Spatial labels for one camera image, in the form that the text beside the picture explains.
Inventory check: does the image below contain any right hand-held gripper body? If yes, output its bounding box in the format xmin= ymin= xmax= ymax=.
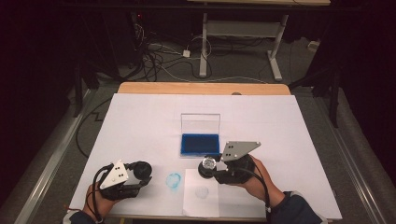
xmin=214 ymin=141 xmax=262 ymax=186

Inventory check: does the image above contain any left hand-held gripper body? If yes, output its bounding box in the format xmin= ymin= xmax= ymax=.
xmin=98 ymin=159 xmax=148 ymax=202

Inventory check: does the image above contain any stamp with clear handle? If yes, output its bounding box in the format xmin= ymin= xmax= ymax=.
xmin=197 ymin=156 xmax=219 ymax=180

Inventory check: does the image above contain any blue ink pad box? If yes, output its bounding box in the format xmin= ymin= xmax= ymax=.
xmin=179 ymin=112 xmax=222 ymax=159

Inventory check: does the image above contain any person's left hand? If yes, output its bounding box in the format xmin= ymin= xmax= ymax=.
xmin=81 ymin=183 xmax=121 ymax=219

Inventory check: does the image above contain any person's right hand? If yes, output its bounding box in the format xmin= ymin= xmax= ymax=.
xmin=235 ymin=154 xmax=286 ymax=208

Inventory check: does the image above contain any clear blue plastic cap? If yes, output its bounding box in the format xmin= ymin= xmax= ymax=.
xmin=164 ymin=171 xmax=183 ymax=190

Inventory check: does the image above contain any white paper sheet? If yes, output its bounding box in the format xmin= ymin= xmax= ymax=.
xmin=181 ymin=168 xmax=220 ymax=218

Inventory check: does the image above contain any white table cover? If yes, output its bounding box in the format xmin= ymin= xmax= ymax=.
xmin=66 ymin=92 xmax=343 ymax=220

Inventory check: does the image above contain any black stand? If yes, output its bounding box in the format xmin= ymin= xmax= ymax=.
xmin=287 ymin=66 xmax=343 ymax=129
xmin=72 ymin=61 xmax=101 ymax=119

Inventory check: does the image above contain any white-legged desk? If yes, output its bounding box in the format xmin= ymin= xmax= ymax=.
xmin=186 ymin=0 xmax=332 ymax=82

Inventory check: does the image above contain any left hand-held gripper cable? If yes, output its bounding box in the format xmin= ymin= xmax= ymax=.
xmin=85 ymin=163 xmax=114 ymax=224

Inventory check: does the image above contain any hand-held gripper cable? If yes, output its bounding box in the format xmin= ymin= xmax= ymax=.
xmin=85 ymin=163 xmax=114 ymax=224
xmin=233 ymin=166 xmax=273 ymax=217

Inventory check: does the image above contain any right hand-held gripper cable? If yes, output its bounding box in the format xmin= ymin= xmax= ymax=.
xmin=233 ymin=166 xmax=273 ymax=217

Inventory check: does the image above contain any black floor cable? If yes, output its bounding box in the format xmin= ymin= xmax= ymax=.
xmin=75 ymin=97 xmax=113 ymax=159

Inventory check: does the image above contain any metal floor rail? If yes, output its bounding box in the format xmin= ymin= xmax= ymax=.
xmin=313 ymin=95 xmax=389 ymax=224
xmin=13 ymin=88 xmax=95 ymax=224

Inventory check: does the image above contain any white floor cable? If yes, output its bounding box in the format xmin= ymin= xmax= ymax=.
xmin=161 ymin=65 xmax=269 ymax=85

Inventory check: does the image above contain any bundle of floor cables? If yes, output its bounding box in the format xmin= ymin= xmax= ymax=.
xmin=132 ymin=21 xmax=213 ymax=83

